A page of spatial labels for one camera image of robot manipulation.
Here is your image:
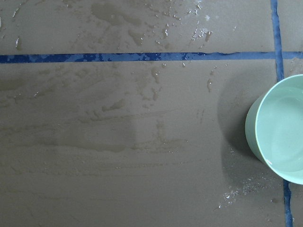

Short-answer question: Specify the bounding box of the mint green bowl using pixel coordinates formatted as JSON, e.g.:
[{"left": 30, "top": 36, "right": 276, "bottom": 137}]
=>
[{"left": 245, "top": 74, "right": 303, "bottom": 184}]

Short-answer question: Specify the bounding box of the brown paper table cover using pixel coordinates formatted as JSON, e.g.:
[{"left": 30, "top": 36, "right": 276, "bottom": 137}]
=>
[{"left": 0, "top": 0, "right": 303, "bottom": 227}]

